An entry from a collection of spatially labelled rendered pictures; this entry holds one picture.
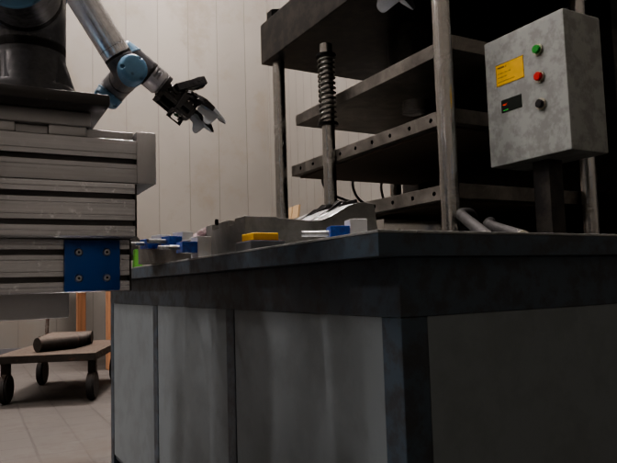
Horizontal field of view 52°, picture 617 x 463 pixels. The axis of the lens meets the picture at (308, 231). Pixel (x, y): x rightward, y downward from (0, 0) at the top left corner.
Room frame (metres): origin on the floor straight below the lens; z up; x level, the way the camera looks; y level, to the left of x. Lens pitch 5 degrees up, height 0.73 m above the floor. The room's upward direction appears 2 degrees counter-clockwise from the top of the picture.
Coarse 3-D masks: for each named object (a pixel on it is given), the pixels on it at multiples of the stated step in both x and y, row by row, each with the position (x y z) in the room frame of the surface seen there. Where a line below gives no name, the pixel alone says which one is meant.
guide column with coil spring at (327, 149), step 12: (324, 48) 2.61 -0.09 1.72; (324, 60) 2.61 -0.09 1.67; (324, 84) 2.61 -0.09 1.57; (324, 108) 2.61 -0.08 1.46; (324, 120) 2.62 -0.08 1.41; (324, 132) 2.62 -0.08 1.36; (324, 144) 2.62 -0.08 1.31; (324, 156) 2.62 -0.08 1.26; (324, 168) 2.62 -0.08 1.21; (324, 180) 2.62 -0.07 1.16; (336, 180) 2.63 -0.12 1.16; (324, 192) 2.63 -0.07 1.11; (336, 192) 2.63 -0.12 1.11; (324, 204) 2.63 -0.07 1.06
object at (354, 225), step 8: (344, 224) 1.30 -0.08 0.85; (352, 224) 1.26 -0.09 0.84; (360, 224) 1.26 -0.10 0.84; (304, 232) 1.26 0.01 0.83; (312, 232) 1.26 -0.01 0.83; (320, 232) 1.27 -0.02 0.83; (328, 232) 1.27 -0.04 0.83; (336, 232) 1.26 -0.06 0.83; (344, 232) 1.26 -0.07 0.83; (352, 232) 1.26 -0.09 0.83
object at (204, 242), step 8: (192, 240) 1.61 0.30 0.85; (200, 240) 1.58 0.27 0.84; (208, 240) 1.59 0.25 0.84; (160, 248) 1.54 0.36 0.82; (168, 248) 1.56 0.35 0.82; (176, 248) 1.56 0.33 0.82; (184, 248) 1.56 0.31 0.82; (192, 248) 1.57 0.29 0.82; (200, 248) 1.58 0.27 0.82; (208, 248) 1.59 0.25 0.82; (192, 256) 1.61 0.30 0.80; (200, 256) 1.58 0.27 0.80
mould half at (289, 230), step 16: (352, 208) 1.62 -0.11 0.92; (368, 208) 1.65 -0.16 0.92; (224, 224) 1.58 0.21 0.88; (240, 224) 1.49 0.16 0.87; (256, 224) 1.49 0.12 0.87; (272, 224) 1.51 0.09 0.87; (288, 224) 1.53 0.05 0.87; (304, 224) 1.55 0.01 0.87; (320, 224) 1.57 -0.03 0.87; (336, 224) 1.60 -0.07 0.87; (368, 224) 1.64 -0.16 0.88; (224, 240) 1.58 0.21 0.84; (240, 240) 1.50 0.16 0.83; (288, 240) 1.53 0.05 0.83; (304, 240) 1.55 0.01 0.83
